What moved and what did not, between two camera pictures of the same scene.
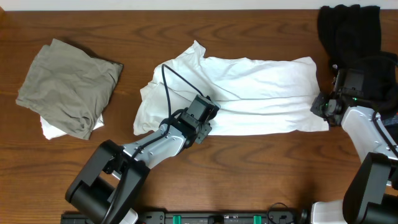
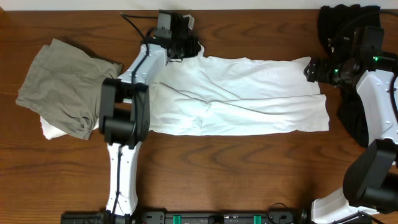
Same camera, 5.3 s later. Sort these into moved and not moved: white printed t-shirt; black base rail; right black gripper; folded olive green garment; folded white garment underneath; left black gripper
Moved: left black gripper; right black gripper
Not moved: black base rail; folded white garment underneath; folded olive green garment; white printed t-shirt
